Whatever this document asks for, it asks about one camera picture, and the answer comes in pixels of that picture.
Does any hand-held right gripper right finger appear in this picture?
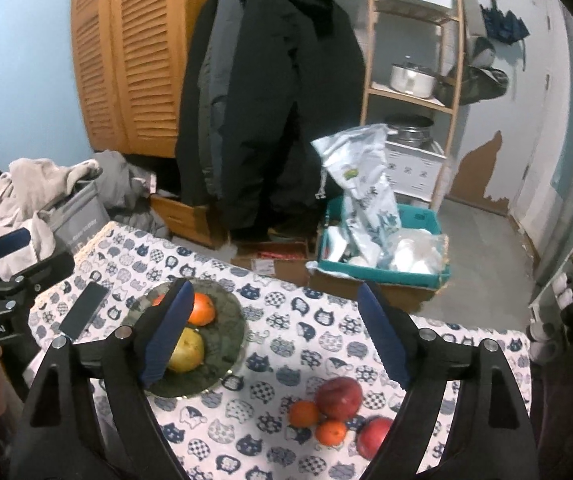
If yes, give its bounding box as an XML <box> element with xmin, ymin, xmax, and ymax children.
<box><xmin>357</xmin><ymin>282</ymin><xmax>539</xmax><ymax>480</ymax></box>

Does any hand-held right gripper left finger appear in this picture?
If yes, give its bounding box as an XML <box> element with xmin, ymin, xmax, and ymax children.
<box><xmin>15</xmin><ymin>278</ymin><xmax>196</xmax><ymax>480</ymax></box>

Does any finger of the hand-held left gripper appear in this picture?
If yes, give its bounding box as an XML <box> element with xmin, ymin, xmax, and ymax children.
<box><xmin>0</xmin><ymin>252</ymin><xmax>76</xmax><ymax>311</ymax></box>
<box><xmin>0</xmin><ymin>227</ymin><xmax>36</xmax><ymax>263</ymax></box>

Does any yellow-green pear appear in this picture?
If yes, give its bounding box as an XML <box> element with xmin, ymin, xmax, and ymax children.
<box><xmin>165</xmin><ymin>327</ymin><xmax>206</xmax><ymax>374</ymax></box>

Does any reddish orange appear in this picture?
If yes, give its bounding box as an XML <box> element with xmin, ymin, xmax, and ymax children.
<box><xmin>187</xmin><ymin>292</ymin><xmax>216</xmax><ymax>327</ymax></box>

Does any green glass plate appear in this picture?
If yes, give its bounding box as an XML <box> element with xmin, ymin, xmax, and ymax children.
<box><xmin>120</xmin><ymin>277</ymin><xmax>247</xmax><ymax>400</ymax></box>

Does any dark red oblong apple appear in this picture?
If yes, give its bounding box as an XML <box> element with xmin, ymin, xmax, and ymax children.
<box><xmin>315</xmin><ymin>377</ymin><xmax>364</xmax><ymax>422</ymax></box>

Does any round red apple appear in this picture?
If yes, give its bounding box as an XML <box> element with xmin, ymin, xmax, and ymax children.
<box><xmin>356</xmin><ymin>416</ymin><xmax>394</xmax><ymax>459</ymax></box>

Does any small orange tangerine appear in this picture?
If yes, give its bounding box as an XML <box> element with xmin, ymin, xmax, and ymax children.
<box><xmin>315</xmin><ymin>420</ymin><xmax>348</xmax><ymax>447</ymax></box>

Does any brown cardboard box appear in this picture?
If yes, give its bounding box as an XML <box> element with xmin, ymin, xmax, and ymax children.
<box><xmin>309</xmin><ymin>265</ymin><xmax>442</xmax><ymax>313</ymax></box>

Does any black smartphone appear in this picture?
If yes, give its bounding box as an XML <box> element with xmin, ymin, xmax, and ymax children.
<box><xmin>59</xmin><ymin>281</ymin><xmax>110</xmax><ymax>341</ymax></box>

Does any beige garment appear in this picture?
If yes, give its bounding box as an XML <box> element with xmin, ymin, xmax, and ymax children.
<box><xmin>0</xmin><ymin>158</ymin><xmax>102</xmax><ymax>281</ymax></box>

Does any grey laundry bag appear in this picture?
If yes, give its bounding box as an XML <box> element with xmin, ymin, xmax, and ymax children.
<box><xmin>41</xmin><ymin>180</ymin><xmax>112</xmax><ymax>256</ymax></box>

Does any clear plastic bag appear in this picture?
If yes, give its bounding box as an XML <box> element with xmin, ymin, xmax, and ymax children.
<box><xmin>381</xmin><ymin>227</ymin><xmax>447</xmax><ymax>275</ymax></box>

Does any cat print tablecloth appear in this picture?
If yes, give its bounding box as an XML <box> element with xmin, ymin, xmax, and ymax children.
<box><xmin>24</xmin><ymin>220</ymin><xmax>532</xmax><ymax>480</ymax></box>

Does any grey garment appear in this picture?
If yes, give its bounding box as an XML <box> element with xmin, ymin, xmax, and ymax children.
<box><xmin>81</xmin><ymin>150</ymin><xmax>170</xmax><ymax>241</ymax></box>

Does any wooden drawer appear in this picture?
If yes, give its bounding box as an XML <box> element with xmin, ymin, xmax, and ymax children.
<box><xmin>151</xmin><ymin>195</ymin><xmax>230</xmax><ymax>248</ymax></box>

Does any teal cardboard box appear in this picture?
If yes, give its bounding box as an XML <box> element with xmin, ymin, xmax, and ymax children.
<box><xmin>316</xmin><ymin>196</ymin><xmax>452</xmax><ymax>291</ymax></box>

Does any flat cardboard box red label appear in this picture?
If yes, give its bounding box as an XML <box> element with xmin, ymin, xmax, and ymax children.
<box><xmin>231</xmin><ymin>242</ymin><xmax>312</xmax><ymax>286</ymax></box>

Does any white rice bag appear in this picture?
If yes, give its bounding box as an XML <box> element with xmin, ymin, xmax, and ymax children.
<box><xmin>311</xmin><ymin>124</ymin><xmax>402</xmax><ymax>266</ymax></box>

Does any white perforated basket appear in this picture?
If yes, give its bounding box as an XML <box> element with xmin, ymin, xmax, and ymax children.
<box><xmin>383</xmin><ymin>137</ymin><xmax>447</xmax><ymax>201</ymax></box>

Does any white shoe rack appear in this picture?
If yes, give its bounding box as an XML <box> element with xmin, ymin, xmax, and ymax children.
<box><xmin>529</xmin><ymin>230</ymin><xmax>573</xmax><ymax>361</ymax></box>

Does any steel steamer pot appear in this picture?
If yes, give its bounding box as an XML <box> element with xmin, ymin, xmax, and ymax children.
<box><xmin>383</xmin><ymin>116</ymin><xmax>434</xmax><ymax>147</ymax></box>

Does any wooden louvred wardrobe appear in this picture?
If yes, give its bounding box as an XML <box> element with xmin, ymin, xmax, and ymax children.
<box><xmin>71</xmin><ymin>0</ymin><xmax>230</xmax><ymax>158</ymax></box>

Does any light blue door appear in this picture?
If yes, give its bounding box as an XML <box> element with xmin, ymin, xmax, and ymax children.
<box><xmin>446</xmin><ymin>0</ymin><xmax>573</xmax><ymax>216</ymax></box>

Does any grey metal pipe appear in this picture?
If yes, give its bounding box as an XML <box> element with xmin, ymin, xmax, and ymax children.
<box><xmin>531</xmin><ymin>15</ymin><xmax>573</xmax><ymax>286</ymax></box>

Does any grey padded jacket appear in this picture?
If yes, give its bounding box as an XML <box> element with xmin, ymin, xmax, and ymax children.
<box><xmin>199</xmin><ymin>0</ymin><xmax>247</xmax><ymax>206</ymax></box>

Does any steel cooking pot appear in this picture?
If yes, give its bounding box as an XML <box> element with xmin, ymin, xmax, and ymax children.
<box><xmin>390</xmin><ymin>60</ymin><xmax>449</xmax><ymax>98</ymax></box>

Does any black hooded jacket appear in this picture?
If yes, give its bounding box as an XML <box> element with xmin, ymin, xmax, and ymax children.
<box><xmin>174</xmin><ymin>0</ymin><xmax>367</xmax><ymax>243</ymax></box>

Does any olive grey hanging bag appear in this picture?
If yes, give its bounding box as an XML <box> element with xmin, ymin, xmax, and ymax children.
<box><xmin>436</xmin><ymin>35</ymin><xmax>509</xmax><ymax>106</ymax></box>

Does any wooden shelf rack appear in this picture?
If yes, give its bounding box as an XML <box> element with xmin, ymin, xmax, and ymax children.
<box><xmin>359</xmin><ymin>0</ymin><xmax>467</xmax><ymax>211</ymax></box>

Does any dark blue umbrella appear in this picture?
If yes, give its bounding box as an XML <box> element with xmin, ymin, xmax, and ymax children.
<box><xmin>480</xmin><ymin>0</ymin><xmax>529</xmax><ymax>73</ymax></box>

